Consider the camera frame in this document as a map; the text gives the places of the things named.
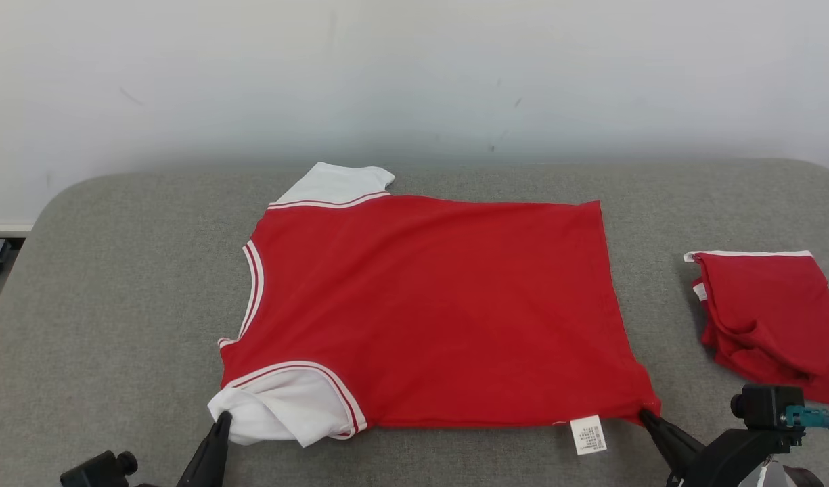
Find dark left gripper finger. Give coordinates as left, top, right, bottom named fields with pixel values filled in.
left=176, top=411, right=233, bottom=487

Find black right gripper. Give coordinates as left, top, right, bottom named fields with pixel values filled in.
left=639, top=408, right=794, bottom=487

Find red shorts with white trim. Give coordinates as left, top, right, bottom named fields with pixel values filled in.
left=683, top=250, right=829, bottom=410

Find red white basketball jersey shirt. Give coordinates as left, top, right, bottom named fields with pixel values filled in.
left=208, top=161, right=662, bottom=456

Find teal right camera connector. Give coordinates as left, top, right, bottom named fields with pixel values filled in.
left=785, top=406, right=829, bottom=434

